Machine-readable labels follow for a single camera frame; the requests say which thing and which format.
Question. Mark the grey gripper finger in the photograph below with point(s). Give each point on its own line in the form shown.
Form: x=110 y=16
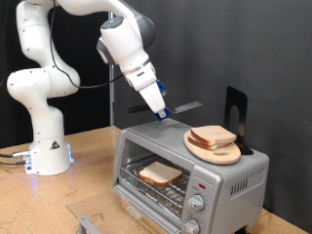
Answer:
x=161 y=114

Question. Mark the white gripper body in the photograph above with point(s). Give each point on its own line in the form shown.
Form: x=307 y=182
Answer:
x=146 y=84

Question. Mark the metal spatula with blue block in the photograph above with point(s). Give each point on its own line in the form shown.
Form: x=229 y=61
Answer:
x=188 y=106

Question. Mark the silver oven knob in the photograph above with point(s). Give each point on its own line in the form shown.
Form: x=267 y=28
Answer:
x=196 y=202
x=191 y=226

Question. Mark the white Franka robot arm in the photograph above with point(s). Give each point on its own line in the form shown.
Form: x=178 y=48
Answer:
x=42 y=136

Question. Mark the silver toaster oven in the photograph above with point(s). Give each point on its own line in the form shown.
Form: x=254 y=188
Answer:
x=227 y=195

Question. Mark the round wooden board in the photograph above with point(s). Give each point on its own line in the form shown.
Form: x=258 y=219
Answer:
x=214 y=156

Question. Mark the black metal bookend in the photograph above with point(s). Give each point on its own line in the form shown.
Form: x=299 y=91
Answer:
x=242 y=100

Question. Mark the grey fabric backdrop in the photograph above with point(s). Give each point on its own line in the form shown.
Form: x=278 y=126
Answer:
x=243 y=39

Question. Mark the black fabric backdrop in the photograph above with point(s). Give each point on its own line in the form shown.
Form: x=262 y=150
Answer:
x=6 y=130

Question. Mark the white wrist camera blue mount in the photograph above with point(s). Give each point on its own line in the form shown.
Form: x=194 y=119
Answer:
x=161 y=87

